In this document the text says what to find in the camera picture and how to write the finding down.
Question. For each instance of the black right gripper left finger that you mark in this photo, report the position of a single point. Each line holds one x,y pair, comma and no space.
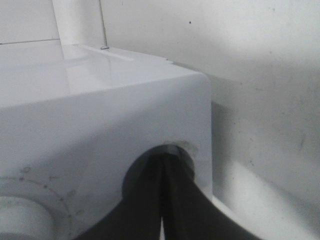
136,217

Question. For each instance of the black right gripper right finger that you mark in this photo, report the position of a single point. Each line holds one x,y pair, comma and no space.
187,213

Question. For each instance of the white timer knob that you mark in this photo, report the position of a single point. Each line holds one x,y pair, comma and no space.
24,219

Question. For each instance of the white microwave oven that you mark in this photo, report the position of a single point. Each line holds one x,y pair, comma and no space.
74,118

